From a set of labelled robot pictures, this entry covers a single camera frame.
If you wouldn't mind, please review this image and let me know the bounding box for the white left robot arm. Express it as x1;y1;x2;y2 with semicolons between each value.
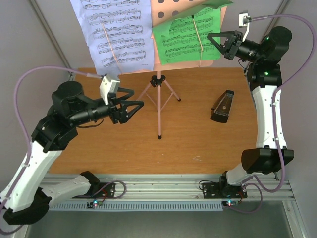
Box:
0;81;144;225

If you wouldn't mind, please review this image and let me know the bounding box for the left controller board with LEDs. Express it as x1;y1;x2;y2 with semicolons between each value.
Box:
86;200;103;209

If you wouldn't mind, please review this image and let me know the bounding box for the pink music stand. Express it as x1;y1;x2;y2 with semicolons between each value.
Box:
101;0;228;139

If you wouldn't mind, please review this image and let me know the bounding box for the green sheet music page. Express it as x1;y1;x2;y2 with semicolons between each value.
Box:
152;0;233;65

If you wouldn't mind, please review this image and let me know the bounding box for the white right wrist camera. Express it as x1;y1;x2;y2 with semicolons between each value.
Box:
238;10;251;42

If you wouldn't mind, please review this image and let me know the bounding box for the controller board with leds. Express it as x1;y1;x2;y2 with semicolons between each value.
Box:
86;200;103;209
222;200;240;207

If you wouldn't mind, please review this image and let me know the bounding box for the white sheet music page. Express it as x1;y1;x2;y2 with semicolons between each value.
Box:
71;0;155;75

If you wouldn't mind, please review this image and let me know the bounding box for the aluminium left corner post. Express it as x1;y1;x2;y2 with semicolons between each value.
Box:
28;0;71;68

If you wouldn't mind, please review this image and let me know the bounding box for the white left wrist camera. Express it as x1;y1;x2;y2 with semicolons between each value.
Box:
99;74;120;105

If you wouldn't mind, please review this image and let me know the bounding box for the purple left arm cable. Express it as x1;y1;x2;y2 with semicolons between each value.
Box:
0;65;106;235

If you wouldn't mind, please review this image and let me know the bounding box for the grey slotted cable duct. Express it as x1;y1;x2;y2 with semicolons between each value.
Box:
50;201;223;212

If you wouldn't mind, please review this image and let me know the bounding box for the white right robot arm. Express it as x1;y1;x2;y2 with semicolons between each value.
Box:
207;26;294;197

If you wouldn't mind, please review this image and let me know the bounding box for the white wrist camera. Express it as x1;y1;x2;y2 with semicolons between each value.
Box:
238;10;251;42
99;74;120;105

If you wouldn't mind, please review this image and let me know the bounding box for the black metronome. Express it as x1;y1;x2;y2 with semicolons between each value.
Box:
210;90;234;123

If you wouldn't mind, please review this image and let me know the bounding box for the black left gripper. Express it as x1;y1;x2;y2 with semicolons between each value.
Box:
71;87;145;126

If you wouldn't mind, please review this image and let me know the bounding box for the aluminium mounting rail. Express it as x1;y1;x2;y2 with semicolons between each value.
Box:
40;174;295;201

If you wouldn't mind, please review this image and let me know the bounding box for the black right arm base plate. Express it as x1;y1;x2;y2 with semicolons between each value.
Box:
202;182;248;199

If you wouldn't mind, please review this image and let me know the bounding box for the right controller board with LEDs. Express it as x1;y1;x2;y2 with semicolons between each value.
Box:
222;200;240;207

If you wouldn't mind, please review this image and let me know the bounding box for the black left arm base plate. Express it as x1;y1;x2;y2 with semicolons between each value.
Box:
94;183;116;198

